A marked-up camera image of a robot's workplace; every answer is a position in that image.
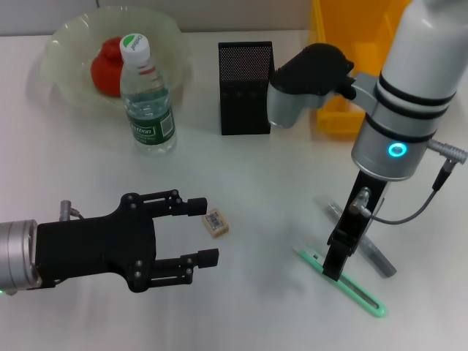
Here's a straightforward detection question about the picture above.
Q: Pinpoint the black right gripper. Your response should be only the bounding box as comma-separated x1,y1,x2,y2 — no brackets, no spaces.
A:
322,170,388,282

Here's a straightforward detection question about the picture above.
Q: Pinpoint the pale green translucent fruit bowl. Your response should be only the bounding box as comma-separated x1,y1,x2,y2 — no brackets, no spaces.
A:
39,7,193,118

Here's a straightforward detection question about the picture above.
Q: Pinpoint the clear green-label water bottle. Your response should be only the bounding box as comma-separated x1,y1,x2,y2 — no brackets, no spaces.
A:
119,33,178,154

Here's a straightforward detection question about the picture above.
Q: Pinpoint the black mesh pen holder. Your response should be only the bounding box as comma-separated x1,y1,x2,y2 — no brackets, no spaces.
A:
217,40,278,136

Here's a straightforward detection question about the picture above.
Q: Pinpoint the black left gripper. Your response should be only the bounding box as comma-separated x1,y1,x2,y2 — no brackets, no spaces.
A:
37,188,220,294

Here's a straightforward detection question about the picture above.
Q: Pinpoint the red-orange toy orange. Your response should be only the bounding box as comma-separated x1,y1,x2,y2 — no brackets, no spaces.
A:
90,36,126,98

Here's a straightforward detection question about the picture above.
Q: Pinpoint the yellow plastic bin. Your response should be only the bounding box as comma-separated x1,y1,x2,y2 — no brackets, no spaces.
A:
306,0,414,137

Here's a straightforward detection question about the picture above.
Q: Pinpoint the beige eraser with barcode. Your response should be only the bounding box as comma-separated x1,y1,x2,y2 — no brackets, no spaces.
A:
201,208,230,238

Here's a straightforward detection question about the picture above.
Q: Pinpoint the grey marker pen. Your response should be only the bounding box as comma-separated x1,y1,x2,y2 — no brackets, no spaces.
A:
324,200,399,279

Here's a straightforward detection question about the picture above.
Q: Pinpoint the right gripper cable with connector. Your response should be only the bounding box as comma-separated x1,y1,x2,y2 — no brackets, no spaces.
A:
348,140,468,224

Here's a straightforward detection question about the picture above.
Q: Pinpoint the mint green utility knife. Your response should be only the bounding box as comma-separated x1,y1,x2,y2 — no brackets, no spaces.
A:
292,245,388,318

